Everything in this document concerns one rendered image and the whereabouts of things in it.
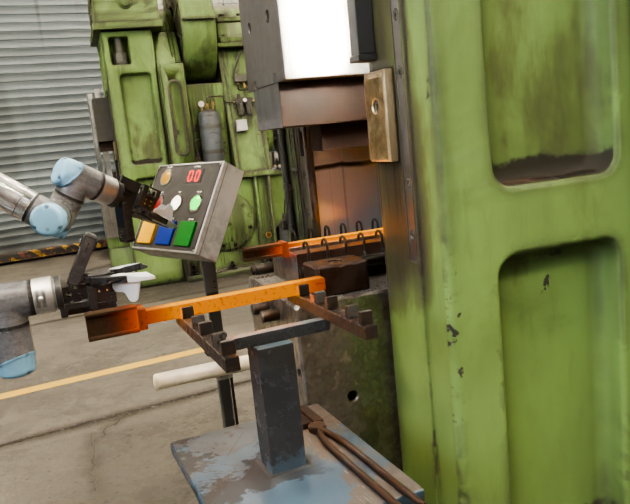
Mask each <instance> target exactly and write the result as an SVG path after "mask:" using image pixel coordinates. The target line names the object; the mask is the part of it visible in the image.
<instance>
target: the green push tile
mask: <svg viewBox="0 0 630 504"><path fill-rule="evenodd" d="M197 223H198V222H196V221H181V222H180V225H179V228H178V231H177V234H176V237H175V240H174V243H173V245H174V246H178V247H190V245H191V242H192V239H193V235H194V232H195V229H196V226H197Z"/></svg>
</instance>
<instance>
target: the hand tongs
mask: <svg viewBox="0 0 630 504"><path fill-rule="evenodd" d="M300 409H301V418H302V428H303V430H306V429H308V430H309V432H310V433H312V434H318V436H319V438H320V440H321V441H322V443H323V444H324V446H325V447H326V448H327V449H328V450H329V451H330V452H331V453H332V454H333V455H334V456H335V457H337V458H338V459H339V460H340V461H341V462H342V463H343V464H344V465H345V466H347V467H348V468H349V469H350V470H351V471H352V472H353V473H354V474H356V475H357V476H358V477H359V478H360V479H361V480H362V481H363V482H365V483H366V484H367V485H368V486H369V487H370V488H371V489H373V490H374V491H375V492H376V493H377V494H378V495H379V496H380V497H382V498H383V499H384V500H385V501H386V502H387V503H388V504H401V503H400V502H399V501H398V500H396V499H395V498H394V497H393V496H392V495H391V494H389V493H388V492H387V491H386V490H385V489H384V488H382V487H381V486H380V485H379V484H378V483H377V482H375V481H374V480H373V479H372V478H371V477H370V476H368V475H367V474H366V473H365V472H364V471H363V470H361V469H360V468H359V467H358V466H357V465H356V464H355V463H353V462H352V461H351V460H350V459H349V458H348V457H346V456H345V455H344V454H343V453H342V452H341V451H339V450H338V449H337V448H336V447H335V446H334V445H333V444H332V443H331V442H330V441H329V440H328V439H327V437H326V436H328V437H330V438H332V439H333V440H335V441H337V442H338V443H340V444H341V445H343V446H344V447H346V448H347V449H348V450H349V451H351V452H352V453H353V454H354V455H355V456H357V457H358V458H359V459H360V460H362V461H363V462H364V463H365V464H366V465H368V466H369V467H370V468H371V469H373V470H374V471H375V472H376V473H377V474H379V475H380V476H381V477H382V478H383V479H385V480H386V481H387V482H388V483H389V484H391V485H392V486H393V487H394V488H396V489H397V490H398V491H399V492H400V493H402V494H403V495H404V496H405V497H406V498H408V499H409V500H410V501H411V502H413V503H414V504H427V503H426V502H425V501H423V500H422V499H421V498H420V497H418V496H417V495H416V494H415V493H413V492H412V491H411V490H410V489H408V488H407V487H406V486H405V485H403V484H402V483H401V482H400V481H398V480H397V479H396V478H395V477H393V476H392V475H391V474H390V473H388V472H387V471H386V470H385V469H383V468H382V467H381V466H380V465H378V464H377V463H376V462H375V461H373V460H372V459H371V458H370V457H368V456H367V455H366V454H365V453H363V452H362V451H361V450H359V449H358V448H357V447H356V446H354V445H353V444H352V443H351V442H349V441H348V440H347V439H345V438H344V437H342V436H340V435H339V434H337V433H335V432H333V431H331V430H329V429H327V428H326V425H325V423H324V422H323V418H322V417H320V416H319V415H318V414H317V413H315V412H314V411H313V410H312V409H310V408H309V407H308V406H307V405H301V406H300ZM325 435H326V436H325Z"/></svg>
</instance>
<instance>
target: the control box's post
mask: <svg viewBox="0 0 630 504"><path fill-rule="evenodd" d="M201 265H202V273H203V280H204V288H205V292H206V296H211V295H216V294H219V293H218V291H219V290H218V282H217V274H216V266H215V262H205V261H201ZM208 315H209V320H211V321H212V326H213V333H216V332H220V331H223V324H222V317H221V310H219V311H214V312H209V313H208ZM217 384H218V392H219V399H220V407H221V415H222V422H223V428H226V427H230V426H234V425H235V418H234V411H233V403H232V395H231V387H230V379H225V380H220V381H218V380H217Z"/></svg>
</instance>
